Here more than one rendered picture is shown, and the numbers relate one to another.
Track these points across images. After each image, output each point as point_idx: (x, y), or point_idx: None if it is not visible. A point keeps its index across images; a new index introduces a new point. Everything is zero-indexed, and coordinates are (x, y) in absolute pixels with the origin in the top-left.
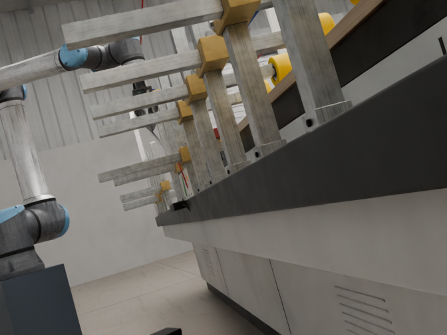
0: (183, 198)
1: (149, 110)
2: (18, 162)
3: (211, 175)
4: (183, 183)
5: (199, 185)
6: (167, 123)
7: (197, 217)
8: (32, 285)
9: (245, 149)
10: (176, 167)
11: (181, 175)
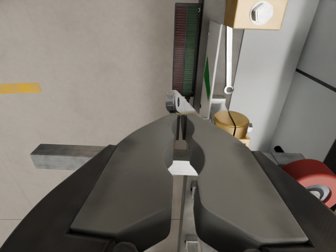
0: None
1: (212, 235)
2: None
3: (187, 248)
4: (208, 75)
5: (194, 191)
6: None
7: (186, 147)
8: None
9: (330, 160)
10: (226, 25)
11: (210, 86)
